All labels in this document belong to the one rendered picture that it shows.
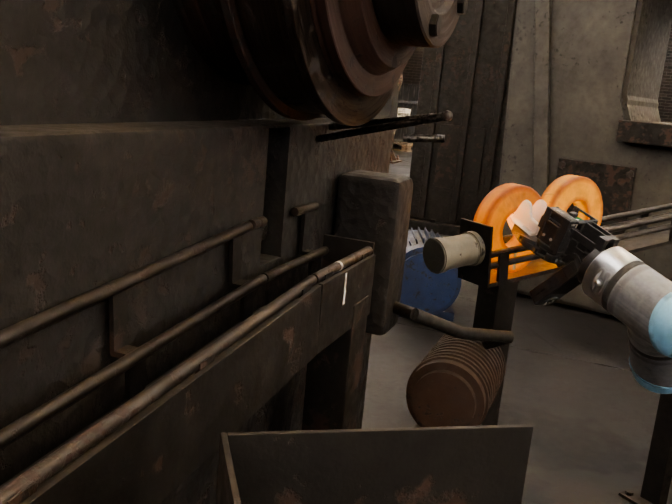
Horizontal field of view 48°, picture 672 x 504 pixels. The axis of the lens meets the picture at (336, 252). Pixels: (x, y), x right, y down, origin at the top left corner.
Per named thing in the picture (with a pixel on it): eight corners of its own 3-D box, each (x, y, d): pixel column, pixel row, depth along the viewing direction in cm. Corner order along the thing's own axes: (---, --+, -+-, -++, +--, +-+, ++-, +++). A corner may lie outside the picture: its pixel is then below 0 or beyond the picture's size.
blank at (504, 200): (472, 187, 127) (487, 191, 124) (536, 178, 135) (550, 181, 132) (468, 275, 131) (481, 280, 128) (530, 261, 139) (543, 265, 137)
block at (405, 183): (318, 325, 116) (332, 171, 110) (337, 312, 123) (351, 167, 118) (384, 339, 112) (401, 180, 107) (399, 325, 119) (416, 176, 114)
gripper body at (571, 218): (573, 203, 124) (629, 240, 116) (553, 247, 128) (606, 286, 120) (542, 204, 120) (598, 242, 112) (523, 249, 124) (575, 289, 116)
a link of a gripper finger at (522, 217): (517, 187, 129) (554, 213, 123) (505, 217, 132) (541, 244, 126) (504, 187, 128) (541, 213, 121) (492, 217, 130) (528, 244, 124)
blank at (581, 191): (536, 179, 135) (551, 182, 132) (592, 170, 143) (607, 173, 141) (530, 261, 139) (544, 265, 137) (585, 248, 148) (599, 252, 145)
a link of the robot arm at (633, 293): (667, 374, 107) (666, 336, 100) (602, 323, 116) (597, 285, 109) (715, 335, 109) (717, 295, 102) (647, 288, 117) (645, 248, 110)
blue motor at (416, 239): (382, 325, 300) (391, 241, 293) (378, 287, 356) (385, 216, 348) (458, 332, 300) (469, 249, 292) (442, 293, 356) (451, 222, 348)
